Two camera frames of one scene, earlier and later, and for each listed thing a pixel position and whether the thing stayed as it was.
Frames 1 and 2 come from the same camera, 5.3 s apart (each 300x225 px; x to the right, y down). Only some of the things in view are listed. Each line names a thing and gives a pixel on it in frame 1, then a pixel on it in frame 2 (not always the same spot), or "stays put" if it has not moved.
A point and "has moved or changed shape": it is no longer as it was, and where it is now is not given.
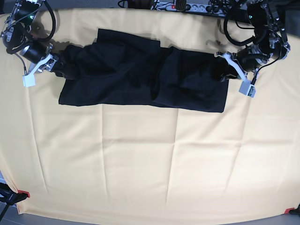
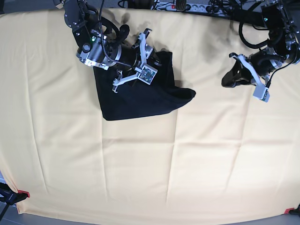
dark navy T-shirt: [119, 67] has moved or changed shape
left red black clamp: [10, 197] stays put
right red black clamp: [292, 211] stays put
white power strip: [202, 7] stays put
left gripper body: [41, 55] to [131, 57]
